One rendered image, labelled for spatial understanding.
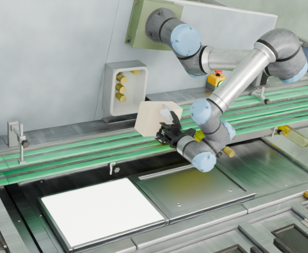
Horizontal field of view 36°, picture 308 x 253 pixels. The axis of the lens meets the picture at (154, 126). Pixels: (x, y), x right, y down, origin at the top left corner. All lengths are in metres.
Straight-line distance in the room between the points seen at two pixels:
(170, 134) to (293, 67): 0.51
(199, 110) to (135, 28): 0.62
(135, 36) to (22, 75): 0.49
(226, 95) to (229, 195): 0.67
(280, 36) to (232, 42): 0.82
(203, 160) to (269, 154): 1.02
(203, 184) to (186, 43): 0.66
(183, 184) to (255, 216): 0.34
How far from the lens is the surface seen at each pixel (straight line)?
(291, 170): 2.57
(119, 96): 2.18
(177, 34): 1.92
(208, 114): 1.61
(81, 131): 2.12
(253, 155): 2.60
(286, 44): 1.74
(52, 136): 2.08
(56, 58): 2.03
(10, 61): 1.97
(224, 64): 1.95
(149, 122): 1.89
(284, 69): 1.82
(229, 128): 1.72
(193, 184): 2.20
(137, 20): 2.07
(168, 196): 2.10
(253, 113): 2.53
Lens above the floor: 2.52
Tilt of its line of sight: 47 degrees down
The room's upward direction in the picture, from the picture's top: 131 degrees clockwise
